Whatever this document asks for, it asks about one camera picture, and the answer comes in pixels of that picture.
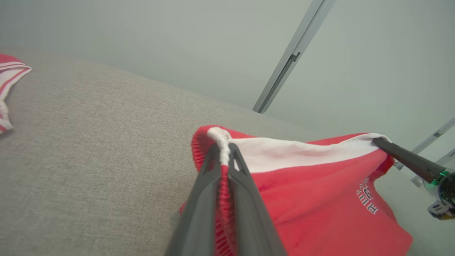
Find grey metal frame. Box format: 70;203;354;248
394;117;455;188

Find grey metal partition post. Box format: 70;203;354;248
253;0;336;113

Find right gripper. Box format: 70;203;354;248
373;138;455;221

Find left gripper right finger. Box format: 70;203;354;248
227;143;287;256

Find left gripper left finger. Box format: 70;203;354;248
165;143;223;256

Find red shorts with white stripe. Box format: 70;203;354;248
180;124;413;256

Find red white sports jersey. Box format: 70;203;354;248
0;54;32;135

